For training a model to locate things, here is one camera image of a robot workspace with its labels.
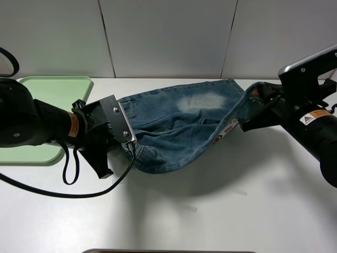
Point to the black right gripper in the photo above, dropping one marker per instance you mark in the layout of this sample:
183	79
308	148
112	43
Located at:
269	109

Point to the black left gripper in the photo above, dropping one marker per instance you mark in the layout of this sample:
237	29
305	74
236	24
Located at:
93	136

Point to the children's blue denim shorts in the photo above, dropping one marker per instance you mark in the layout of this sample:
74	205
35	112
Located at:
177	124

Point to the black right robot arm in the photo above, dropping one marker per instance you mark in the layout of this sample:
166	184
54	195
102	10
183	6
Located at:
319	139

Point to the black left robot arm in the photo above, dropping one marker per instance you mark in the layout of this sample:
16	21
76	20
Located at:
29	121

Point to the light green plastic tray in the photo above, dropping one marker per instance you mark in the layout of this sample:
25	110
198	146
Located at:
59	91

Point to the clear tape strip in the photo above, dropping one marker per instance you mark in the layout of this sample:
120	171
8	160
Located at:
116	182
240	192
189	208

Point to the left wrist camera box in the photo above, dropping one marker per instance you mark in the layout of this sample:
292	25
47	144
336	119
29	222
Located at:
118	122

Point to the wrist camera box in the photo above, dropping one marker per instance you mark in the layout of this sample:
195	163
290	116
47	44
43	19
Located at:
118	122
300	79

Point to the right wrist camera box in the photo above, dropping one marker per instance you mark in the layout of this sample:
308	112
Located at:
300	79

